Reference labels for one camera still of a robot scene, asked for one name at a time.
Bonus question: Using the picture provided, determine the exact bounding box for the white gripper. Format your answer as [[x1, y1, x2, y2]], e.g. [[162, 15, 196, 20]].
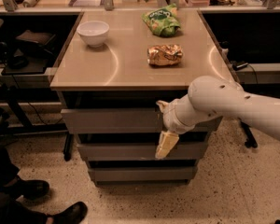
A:
[[155, 99, 195, 160]]

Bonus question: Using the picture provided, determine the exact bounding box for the grey top drawer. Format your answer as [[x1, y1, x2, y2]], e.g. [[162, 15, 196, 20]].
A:
[[61, 108, 165, 134]]

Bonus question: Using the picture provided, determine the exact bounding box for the grey drawer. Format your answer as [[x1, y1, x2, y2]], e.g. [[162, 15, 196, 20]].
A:
[[89, 166, 198, 182], [61, 108, 165, 134], [77, 142, 208, 161]]

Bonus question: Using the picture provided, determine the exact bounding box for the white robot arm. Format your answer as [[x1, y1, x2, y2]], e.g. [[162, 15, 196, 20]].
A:
[[155, 76, 280, 160]]

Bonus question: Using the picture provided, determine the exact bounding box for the grey drawer cabinet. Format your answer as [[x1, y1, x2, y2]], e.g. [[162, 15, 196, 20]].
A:
[[50, 9, 231, 172]]

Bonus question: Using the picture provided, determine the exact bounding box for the grey middle drawer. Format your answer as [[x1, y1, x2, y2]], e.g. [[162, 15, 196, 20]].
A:
[[77, 142, 208, 161]]

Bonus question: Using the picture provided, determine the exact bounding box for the grey bottom drawer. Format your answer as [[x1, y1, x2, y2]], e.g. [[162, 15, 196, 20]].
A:
[[89, 166, 198, 182]]

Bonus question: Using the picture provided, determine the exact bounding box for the gold foil snack bag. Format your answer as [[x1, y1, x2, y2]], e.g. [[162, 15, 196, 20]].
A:
[[147, 44, 183, 66]]

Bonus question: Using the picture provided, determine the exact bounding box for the black power adapter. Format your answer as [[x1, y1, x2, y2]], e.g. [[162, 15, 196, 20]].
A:
[[231, 61, 248, 71]]

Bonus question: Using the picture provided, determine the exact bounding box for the green chip bag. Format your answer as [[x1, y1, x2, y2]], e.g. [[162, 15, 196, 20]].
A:
[[142, 4, 180, 37]]

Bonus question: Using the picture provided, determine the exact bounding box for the white ceramic bowl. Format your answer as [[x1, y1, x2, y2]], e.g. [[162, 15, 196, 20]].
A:
[[77, 21, 109, 47]]

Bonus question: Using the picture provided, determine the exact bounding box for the black shoe lower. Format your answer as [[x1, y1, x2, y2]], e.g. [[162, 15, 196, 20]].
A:
[[46, 202, 88, 224]]

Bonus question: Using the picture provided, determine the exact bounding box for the black shoe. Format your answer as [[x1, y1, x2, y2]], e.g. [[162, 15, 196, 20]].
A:
[[0, 179, 49, 201], [46, 202, 88, 224]]

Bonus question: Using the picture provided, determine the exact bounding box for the black shoe upper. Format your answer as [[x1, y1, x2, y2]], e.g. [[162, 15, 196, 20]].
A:
[[0, 179, 49, 201]]

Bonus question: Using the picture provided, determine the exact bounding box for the black office chair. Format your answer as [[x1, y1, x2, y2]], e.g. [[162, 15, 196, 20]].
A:
[[0, 19, 56, 76]]

